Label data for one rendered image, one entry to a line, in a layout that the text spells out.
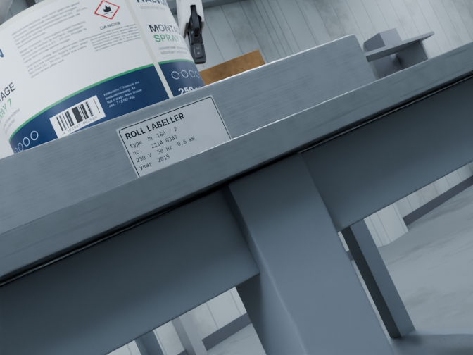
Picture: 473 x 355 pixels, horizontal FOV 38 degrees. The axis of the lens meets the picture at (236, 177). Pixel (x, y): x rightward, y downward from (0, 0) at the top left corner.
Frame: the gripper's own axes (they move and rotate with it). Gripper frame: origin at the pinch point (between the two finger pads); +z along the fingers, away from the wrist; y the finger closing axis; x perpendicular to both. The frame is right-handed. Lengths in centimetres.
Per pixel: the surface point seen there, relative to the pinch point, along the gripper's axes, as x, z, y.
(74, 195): -24, 43, 103
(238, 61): 10.9, -0.2, -9.1
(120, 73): -20, 31, 88
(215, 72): 4.7, 2.2, -8.4
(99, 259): -23, 48, 106
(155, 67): -16, 31, 87
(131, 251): -21, 48, 105
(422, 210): 246, 20, -445
